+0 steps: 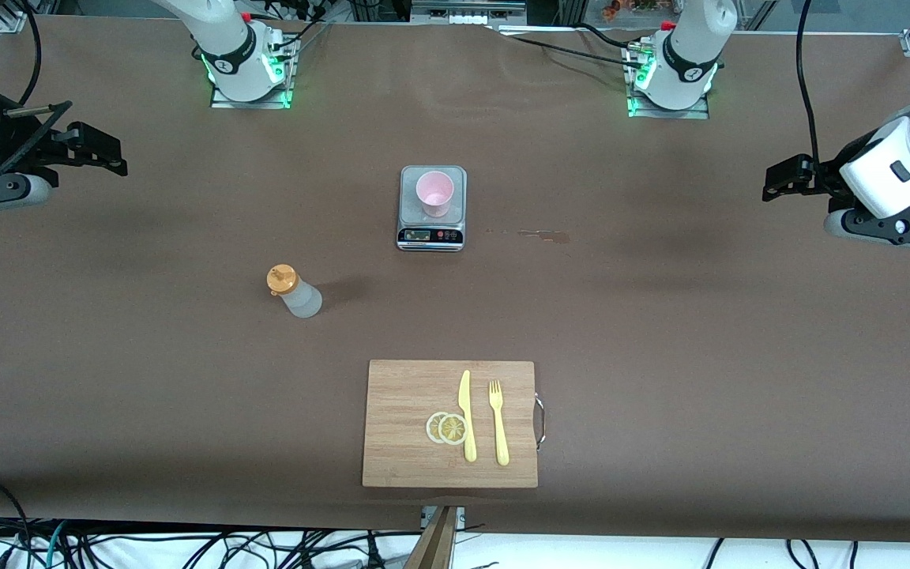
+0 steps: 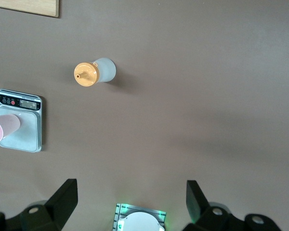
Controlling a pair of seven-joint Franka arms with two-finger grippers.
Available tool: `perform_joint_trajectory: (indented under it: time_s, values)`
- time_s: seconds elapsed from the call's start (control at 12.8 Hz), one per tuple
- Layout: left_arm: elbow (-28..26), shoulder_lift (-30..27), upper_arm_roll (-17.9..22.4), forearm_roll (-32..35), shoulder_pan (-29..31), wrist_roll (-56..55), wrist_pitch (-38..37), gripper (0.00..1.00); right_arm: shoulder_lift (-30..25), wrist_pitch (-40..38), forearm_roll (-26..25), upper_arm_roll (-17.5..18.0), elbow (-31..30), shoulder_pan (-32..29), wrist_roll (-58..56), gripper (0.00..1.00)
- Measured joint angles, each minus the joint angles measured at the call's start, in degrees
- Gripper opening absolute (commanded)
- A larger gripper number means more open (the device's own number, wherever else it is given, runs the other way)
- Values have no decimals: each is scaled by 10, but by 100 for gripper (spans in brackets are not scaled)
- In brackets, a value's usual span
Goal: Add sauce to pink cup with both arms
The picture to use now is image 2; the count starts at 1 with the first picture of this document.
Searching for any pink plastic cup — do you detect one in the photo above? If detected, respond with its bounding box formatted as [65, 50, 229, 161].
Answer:
[0, 114, 21, 144]

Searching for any silver digital kitchen scale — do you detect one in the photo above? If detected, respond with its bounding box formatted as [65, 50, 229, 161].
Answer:
[0, 89, 42, 153]

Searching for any wooden cutting board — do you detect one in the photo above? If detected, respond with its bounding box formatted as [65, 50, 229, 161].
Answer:
[0, 0, 60, 18]

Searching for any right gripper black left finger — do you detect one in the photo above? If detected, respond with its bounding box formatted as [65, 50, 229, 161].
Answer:
[0, 179, 79, 231]

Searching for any translucent sauce bottle orange cap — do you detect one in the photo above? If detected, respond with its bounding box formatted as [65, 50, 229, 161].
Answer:
[73, 57, 117, 88]

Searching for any brown table cover sheet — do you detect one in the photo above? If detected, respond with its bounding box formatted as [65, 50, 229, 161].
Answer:
[0, 0, 289, 231]

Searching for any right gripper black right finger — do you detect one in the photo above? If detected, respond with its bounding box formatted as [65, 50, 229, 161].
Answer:
[181, 180, 283, 231]

